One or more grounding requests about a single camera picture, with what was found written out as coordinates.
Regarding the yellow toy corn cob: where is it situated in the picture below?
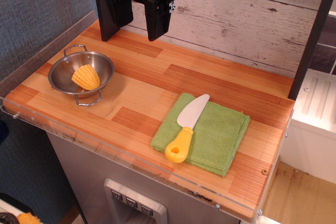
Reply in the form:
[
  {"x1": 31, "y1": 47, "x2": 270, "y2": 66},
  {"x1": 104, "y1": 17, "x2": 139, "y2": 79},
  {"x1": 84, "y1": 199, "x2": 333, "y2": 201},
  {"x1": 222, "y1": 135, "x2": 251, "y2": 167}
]
[{"x1": 71, "y1": 65, "x2": 100, "y2": 91}]

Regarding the stainless steel bowl with handles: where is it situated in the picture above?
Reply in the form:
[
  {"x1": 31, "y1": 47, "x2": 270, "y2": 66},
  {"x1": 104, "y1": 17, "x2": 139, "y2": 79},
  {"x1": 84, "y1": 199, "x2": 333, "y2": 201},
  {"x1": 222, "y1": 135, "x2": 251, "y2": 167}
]
[{"x1": 48, "y1": 45, "x2": 114, "y2": 106}]

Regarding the yellow toy food bottom left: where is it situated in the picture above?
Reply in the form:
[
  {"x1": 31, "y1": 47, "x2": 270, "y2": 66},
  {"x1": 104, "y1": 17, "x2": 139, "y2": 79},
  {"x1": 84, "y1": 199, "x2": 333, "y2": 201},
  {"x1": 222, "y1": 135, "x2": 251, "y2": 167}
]
[{"x1": 17, "y1": 212, "x2": 41, "y2": 224}]

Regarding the green folded cloth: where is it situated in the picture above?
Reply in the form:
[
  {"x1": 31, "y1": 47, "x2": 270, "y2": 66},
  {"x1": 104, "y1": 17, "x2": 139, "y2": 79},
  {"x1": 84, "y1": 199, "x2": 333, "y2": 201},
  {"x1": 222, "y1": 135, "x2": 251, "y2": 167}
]
[{"x1": 151, "y1": 93, "x2": 250, "y2": 177}]

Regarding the grey toy fridge cabinet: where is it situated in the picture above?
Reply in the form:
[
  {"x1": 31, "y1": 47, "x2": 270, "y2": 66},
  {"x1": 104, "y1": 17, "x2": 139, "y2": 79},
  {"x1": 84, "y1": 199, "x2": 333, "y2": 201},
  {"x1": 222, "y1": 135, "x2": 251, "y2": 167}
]
[{"x1": 48, "y1": 133, "x2": 239, "y2": 223}]

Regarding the silver dispenser panel with buttons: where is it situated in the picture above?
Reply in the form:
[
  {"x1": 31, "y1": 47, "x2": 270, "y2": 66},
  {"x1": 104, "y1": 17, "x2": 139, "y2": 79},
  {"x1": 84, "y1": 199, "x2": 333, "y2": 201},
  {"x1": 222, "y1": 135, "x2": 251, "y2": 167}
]
[{"x1": 104, "y1": 178, "x2": 168, "y2": 223}]

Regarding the white toy sink unit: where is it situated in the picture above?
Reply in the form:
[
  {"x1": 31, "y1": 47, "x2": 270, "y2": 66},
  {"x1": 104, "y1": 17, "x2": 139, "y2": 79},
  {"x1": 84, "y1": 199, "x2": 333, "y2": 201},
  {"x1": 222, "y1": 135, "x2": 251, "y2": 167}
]
[{"x1": 280, "y1": 69, "x2": 335, "y2": 183}]

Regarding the clear acrylic edge guard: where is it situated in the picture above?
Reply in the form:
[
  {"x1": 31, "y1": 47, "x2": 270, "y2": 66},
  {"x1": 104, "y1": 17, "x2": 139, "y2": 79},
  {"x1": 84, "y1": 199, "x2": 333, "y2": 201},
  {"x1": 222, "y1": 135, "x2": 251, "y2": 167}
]
[{"x1": 3, "y1": 93, "x2": 294, "y2": 223}]

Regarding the black vertical post left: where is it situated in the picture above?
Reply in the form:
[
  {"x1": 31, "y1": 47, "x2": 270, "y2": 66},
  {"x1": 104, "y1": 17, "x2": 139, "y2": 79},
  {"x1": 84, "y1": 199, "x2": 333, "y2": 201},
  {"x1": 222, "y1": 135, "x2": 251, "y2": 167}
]
[{"x1": 96, "y1": 0, "x2": 120, "y2": 41}]

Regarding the black vertical post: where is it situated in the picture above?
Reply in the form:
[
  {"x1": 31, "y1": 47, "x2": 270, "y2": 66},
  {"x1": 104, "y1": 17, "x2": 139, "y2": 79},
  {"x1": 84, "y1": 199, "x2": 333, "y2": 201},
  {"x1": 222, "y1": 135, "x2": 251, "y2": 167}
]
[
  {"x1": 288, "y1": 0, "x2": 333, "y2": 100},
  {"x1": 96, "y1": 0, "x2": 120, "y2": 41}
]

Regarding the toy knife yellow handle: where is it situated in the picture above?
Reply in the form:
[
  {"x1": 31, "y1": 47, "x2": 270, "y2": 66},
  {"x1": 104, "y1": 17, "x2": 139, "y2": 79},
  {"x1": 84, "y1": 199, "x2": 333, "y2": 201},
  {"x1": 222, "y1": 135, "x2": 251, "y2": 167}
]
[{"x1": 165, "y1": 94, "x2": 210, "y2": 164}]

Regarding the black vertical post right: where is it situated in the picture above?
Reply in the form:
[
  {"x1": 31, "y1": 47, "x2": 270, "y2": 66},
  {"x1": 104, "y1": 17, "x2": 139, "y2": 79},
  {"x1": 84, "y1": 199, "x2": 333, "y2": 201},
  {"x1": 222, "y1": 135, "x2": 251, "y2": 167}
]
[{"x1": 288, "y1": 0, "x2": 333, "y2": 100}]

